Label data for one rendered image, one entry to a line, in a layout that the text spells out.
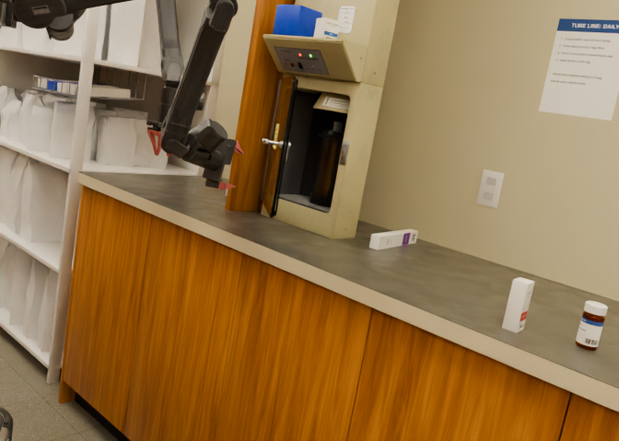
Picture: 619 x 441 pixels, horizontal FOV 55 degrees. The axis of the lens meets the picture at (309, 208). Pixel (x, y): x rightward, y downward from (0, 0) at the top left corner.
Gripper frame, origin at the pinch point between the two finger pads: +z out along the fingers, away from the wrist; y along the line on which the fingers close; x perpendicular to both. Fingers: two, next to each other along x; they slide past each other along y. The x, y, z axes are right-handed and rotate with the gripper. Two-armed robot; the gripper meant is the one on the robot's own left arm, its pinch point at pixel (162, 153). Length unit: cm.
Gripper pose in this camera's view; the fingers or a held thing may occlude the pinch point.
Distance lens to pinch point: 187.6
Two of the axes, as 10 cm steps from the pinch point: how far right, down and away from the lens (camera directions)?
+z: -1.6, 9.8, 1.5
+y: 6.1, -0.2, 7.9
